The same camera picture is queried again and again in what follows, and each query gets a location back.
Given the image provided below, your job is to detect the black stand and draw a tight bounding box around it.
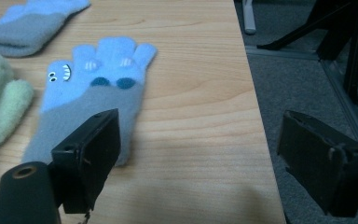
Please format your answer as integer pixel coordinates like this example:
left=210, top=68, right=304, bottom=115
left=255, top=0, right=358, bottom=106

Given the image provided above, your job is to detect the white table frame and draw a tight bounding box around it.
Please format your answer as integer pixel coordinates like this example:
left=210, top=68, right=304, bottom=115
left=241, top=0, right=257, bottom=35

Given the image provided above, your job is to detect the metal floor rail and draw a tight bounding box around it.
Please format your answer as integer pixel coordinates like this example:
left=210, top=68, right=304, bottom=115
left=244, top=45, right=358, bottom=152

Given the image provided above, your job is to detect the blue glove with face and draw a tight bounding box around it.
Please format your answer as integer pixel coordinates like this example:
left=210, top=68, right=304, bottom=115
left=21, top=36, right=158, bottom=167

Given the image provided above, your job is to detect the green toy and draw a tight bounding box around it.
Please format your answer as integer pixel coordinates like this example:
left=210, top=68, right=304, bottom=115
left=0, top=53, right=34, bottom=181

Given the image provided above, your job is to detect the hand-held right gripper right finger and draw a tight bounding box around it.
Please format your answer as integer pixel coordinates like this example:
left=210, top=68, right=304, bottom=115
left=276, top=109, right=358, bottom=218

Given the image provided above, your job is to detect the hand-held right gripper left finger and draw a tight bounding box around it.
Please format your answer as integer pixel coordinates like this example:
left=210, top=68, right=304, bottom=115
left=50, top=108, right=121, bottom=215

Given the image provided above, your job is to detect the blue and grey glove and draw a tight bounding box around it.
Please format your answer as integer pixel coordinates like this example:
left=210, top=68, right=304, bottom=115
left=0, top=0, right=91, bottom=59

